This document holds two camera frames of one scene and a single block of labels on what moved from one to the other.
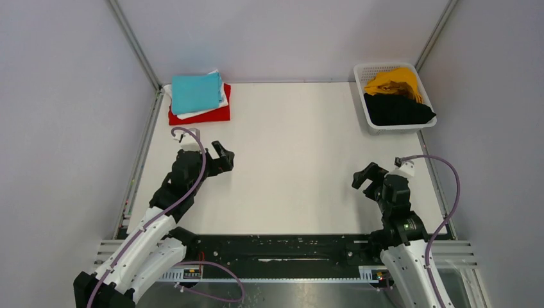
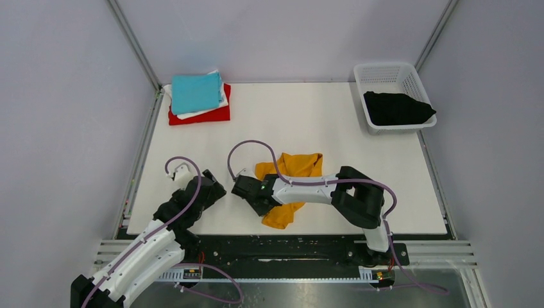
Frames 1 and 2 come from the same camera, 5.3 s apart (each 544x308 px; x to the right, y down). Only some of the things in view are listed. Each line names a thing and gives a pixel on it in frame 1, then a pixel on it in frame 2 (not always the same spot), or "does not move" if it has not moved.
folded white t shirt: x=169 y=92 does not move
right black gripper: x=373 y=172 to x=261 y=211
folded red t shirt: x=221 y=114 does not move
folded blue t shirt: x=194 y=93 does not move
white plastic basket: x=394 y=99 does not move
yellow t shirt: x=401 y=81 to x=291 y=165
